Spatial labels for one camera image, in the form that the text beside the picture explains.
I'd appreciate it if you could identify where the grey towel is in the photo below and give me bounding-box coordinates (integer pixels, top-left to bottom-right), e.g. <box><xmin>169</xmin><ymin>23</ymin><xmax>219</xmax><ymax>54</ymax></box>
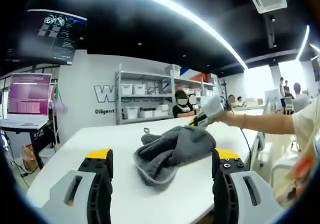
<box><xmin>133</xmin><ymin>125</ymin><xmax>217</xmax><ymax>192</ymax></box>

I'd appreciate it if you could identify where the dark hanging monitor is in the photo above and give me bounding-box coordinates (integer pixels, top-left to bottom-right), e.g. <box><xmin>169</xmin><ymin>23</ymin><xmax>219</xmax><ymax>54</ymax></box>
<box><xmin>4</xmin><ymin>8</ymin><xmax>88</xmax><ymax>66</ymax></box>

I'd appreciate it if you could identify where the small green red flag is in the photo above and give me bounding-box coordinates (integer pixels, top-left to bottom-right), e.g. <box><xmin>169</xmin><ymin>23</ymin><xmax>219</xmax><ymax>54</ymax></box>
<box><xmin>51</xmin><ymin>83</ymin><xmax>62</xmax><ymax>104</ymax></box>

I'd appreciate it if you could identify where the row of white storage boxes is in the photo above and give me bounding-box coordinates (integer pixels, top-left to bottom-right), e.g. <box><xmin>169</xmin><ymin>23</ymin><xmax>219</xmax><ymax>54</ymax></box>
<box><xmin>121</xmin><ymin>82</ymin><xmax>216</xmax><ymax>119</ymax></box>

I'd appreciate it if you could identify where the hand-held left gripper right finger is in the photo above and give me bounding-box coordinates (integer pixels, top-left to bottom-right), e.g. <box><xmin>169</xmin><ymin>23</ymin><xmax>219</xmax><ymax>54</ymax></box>
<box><xmin>211</xmin><ymin>147</ymin><xmax>283</xmax><ymax>224</ymax></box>

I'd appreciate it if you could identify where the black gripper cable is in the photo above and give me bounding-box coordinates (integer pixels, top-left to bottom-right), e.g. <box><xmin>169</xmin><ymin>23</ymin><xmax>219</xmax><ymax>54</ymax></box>
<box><xmin>226</xmin><ymin>101</ymin><xmax>252</xmax><ymax>171</ymax></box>

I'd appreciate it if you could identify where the short ceiling light strip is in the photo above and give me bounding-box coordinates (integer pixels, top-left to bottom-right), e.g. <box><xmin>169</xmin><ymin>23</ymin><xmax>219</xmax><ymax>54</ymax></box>
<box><xmin>296</xmin><ymin>25</ymin><xmax>311</xmax><ymax>60</ymax></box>

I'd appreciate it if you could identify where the black standing desk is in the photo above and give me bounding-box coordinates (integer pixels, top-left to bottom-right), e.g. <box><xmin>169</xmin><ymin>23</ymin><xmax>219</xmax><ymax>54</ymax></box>
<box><xmin>0</xmin><ymin>120</ymin><xmax>55</xmax><ymax>171</ymax></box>

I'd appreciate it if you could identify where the purple rolled mat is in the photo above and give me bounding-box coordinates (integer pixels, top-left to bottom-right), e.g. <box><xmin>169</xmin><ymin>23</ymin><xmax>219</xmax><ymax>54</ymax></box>
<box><xmin>48</xmin><ymin>101</ymin><xmax>68</xmax><ymax>113</ymax></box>

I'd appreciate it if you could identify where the orange plastic bag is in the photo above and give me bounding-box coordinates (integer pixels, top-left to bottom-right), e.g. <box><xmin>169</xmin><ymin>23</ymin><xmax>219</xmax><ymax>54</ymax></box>
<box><xmin>21</xmin><ymin>143</ymin><xmax>38</xmax><ymax>171</ymax></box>

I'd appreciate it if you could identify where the grey metal shelving rack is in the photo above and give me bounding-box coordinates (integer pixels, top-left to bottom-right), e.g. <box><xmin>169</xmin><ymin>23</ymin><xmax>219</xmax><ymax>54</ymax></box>
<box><xmin>114</xmin><ymin>63</ymin><xmax>223</xmax><ymax>126</ymax></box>

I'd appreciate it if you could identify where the white chair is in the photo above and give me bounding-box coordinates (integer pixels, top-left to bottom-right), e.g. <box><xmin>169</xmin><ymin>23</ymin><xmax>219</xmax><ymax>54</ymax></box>
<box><xmin>271</xmin><ymin>156</ymin><xmax>300</xmax><ymax>187</ymax></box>

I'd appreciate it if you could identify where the person's right hand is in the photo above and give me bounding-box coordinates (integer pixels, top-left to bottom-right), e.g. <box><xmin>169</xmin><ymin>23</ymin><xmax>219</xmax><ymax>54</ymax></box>
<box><xmin>214</xmin><ymin>112</ymin><xmax>245</xmax><ymax>129</ymax></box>

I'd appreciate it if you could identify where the open laptop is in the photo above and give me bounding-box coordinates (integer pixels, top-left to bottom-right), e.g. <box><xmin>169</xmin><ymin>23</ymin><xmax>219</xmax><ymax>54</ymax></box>
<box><xmin>0</xmin><ymin>72</ymin><xmax>53</xmax><ymax>129</ymax></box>

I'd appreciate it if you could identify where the white table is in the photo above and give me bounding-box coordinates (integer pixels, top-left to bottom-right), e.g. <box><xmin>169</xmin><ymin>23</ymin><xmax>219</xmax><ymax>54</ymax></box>
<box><xmin>26</xmin><ymin>108</ymin><xmax>266</xmax><ymax>224</ymax></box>

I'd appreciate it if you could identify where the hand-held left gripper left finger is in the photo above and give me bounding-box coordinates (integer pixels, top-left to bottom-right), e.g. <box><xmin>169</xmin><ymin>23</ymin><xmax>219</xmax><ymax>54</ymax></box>
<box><xmin>39</xmin><ymin>148</ymin><xmax>114</xmax><ymax>224</ymax></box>

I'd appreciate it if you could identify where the long ceiling light strip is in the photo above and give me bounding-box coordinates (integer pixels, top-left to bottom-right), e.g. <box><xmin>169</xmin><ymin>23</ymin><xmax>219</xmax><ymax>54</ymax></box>
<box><xmin>66</xmin><ymin>0</ymin><xmax>248</xmax><ymax>71</ymax></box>

